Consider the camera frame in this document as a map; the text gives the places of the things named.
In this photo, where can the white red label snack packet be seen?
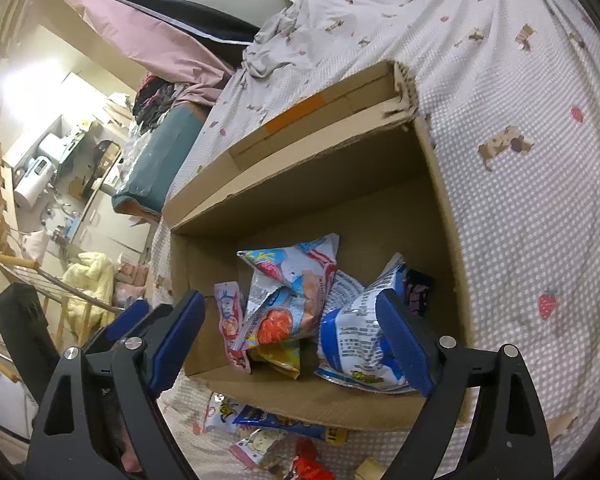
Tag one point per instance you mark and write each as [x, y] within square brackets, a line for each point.
[220, 412]

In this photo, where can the teal padded bed end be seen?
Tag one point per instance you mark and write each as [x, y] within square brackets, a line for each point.
[165, 150]

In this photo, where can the dark purple snack packet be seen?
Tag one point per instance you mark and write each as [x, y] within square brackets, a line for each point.
[420, 292]

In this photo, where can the white and blue snack packet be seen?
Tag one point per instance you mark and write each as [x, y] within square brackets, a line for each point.
[350, 335]

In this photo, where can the striped white snack packet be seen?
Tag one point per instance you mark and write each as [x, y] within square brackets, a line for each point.
[290, 265]

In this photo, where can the black curtain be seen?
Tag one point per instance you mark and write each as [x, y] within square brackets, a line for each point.
[180, 10]

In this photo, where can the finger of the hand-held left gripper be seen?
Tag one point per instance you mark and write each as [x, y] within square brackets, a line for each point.
[160, 313]
[127, 320]

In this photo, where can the pile of dark clothes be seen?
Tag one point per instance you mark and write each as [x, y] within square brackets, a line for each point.
[155, 100]

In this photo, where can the orange picture snack packet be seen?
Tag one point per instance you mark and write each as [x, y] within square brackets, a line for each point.
[275, 322]

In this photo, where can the red strip snack packet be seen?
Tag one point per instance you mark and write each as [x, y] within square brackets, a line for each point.
[227, 320]

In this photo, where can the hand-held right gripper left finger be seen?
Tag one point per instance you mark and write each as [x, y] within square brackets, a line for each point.
[177, 345]

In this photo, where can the wooden drying rack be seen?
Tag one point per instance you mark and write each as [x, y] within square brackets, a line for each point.
[40, 272]

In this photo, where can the pink curtain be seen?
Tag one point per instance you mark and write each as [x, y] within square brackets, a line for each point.
[145, 35]

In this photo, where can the white cylindrical container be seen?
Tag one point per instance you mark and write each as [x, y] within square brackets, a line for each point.
[51, 147]

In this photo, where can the white kitchen base cabinets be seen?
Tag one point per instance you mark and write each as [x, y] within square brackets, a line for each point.
[110, 230]

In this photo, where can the white water heater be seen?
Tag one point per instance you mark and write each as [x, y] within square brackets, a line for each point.
[30, 185]

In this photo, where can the cardboard box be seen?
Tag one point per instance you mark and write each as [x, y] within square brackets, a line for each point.
[330, 180]

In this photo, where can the yellow cloth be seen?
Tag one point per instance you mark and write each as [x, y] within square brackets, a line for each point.
[87, 285]

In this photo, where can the yellow cartoon snack packet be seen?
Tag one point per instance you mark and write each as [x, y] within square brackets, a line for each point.
[280, 360]

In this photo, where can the pink and white snack packet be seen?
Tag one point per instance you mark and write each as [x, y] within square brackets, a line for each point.
[255, 447]

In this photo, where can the pile of white clothes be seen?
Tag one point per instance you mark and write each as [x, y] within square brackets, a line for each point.
[135, 155]

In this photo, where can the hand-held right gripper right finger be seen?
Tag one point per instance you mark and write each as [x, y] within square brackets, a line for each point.
[405, 345]

